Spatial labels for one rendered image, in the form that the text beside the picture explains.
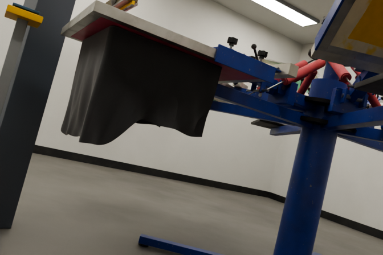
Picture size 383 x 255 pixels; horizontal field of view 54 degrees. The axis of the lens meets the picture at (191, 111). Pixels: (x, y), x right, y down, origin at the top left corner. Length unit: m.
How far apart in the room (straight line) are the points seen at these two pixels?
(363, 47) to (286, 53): 5.73
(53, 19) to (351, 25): 1.37
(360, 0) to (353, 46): 0.21
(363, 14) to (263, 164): 5.72
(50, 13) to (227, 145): 4.93
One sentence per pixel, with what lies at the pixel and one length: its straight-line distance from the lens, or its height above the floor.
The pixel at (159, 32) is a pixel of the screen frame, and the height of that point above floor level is 0.97.
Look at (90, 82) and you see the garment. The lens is 1.46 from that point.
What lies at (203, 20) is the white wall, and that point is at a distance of 6.31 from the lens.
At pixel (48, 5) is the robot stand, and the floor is 1.10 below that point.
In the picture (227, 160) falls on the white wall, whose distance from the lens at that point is 6.57.
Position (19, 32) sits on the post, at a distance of 1.64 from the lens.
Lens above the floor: 0.61
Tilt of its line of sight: 5 degrees up
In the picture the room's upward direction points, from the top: 14 degrees clockwise
